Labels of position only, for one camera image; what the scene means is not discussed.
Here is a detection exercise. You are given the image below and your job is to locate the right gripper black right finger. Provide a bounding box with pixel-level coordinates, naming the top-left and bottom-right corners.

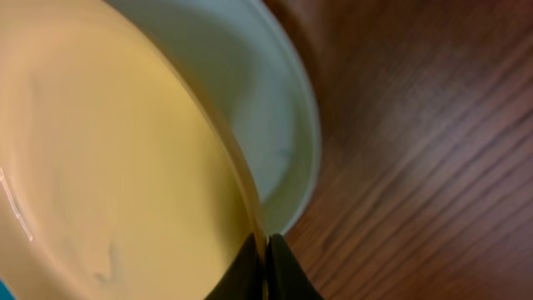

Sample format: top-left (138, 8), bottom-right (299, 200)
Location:
top-left (266, 233), bottom-right (323, 300)

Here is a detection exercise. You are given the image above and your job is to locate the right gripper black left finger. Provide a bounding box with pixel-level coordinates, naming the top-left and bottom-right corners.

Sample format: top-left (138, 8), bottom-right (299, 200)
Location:
top-left (205, 234), bottom-right (264, 300)

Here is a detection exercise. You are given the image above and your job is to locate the yellow plate with blue stain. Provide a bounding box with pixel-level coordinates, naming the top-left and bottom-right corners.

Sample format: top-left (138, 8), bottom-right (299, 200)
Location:
top-left (1, 1), bottom-right (265, 299)

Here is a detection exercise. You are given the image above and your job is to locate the light blue plate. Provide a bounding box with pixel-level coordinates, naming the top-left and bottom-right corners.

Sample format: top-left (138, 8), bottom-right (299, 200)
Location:
top-left (109, 0), bottom-right (321, 233)

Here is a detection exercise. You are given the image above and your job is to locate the teal serving tray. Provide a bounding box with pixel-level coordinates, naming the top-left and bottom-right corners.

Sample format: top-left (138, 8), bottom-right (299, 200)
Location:
top-left (0, 282), bottom-right (15, 300)

